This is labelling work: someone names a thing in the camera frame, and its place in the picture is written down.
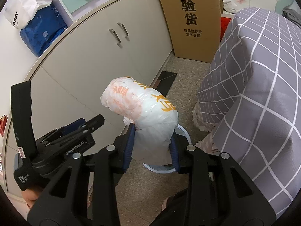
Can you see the white paper bag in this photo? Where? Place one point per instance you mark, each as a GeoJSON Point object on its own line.
{"type": "Point", "coordinates": [25, 2]}

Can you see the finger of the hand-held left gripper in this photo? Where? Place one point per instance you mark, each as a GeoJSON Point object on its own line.
{"type": "Point", "coordinates": [74, 126]}
{"type": "Point", "coordinates": [94, 122]}

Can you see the large cardboard box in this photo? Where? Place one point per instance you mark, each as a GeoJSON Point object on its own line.
{"type": "Point", "coordinates": [188, 40]}

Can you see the grey duvet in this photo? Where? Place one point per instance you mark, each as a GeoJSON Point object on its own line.
{"type": "Point", "coordinates": [292, 17]}

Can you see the white low cabinet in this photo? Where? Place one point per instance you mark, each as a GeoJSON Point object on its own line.
{"type": "Point", "coordinates": [82, 63]}

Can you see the blue tissue packet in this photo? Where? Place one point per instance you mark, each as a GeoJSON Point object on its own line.
{"type": "Point", "coordinates": [42, 33]}

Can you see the red floor object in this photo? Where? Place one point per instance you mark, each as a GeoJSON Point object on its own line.
{"type": "Point", "coordinates": [225, 28]}

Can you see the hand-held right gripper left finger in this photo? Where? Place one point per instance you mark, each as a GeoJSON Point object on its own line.
{"type": "Point", "coordinates": [128, 150]}

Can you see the blue plastic bin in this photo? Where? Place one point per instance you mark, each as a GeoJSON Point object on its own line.
{"type": "Point", "coordinates": [160, 168]}

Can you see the crumpled white plastic bag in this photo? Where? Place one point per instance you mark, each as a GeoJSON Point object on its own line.
{"type": "Point", "coordinates": [234, 3]}

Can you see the turquoise bunk bed frame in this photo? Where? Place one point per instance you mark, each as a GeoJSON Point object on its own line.
{"type": "Point", "coordinates": [287, 0]}

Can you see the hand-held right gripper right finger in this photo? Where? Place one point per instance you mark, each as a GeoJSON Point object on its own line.
{"type": "Point", "coordinates": [175, 153]}

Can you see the person's black pants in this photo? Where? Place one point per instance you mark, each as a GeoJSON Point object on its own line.
{"type": "Point", "coordinates": [174, 211]}

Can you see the beige patterned tablecloth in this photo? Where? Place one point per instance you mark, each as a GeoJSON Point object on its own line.
{"type": "Point", "coordinates": [207, 143]}

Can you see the person's left hand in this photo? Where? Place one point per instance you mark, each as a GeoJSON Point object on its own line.
{"type": "Point", "coordinates": [29, 196]}

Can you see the white plastic bag orange print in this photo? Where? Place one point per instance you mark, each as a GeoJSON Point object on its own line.
{"type": "Point", "coordinates": [141, 108]}

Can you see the grey checked tablecloth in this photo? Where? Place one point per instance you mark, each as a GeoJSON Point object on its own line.
{"type": "Point", "coordinates": [258, 75]}

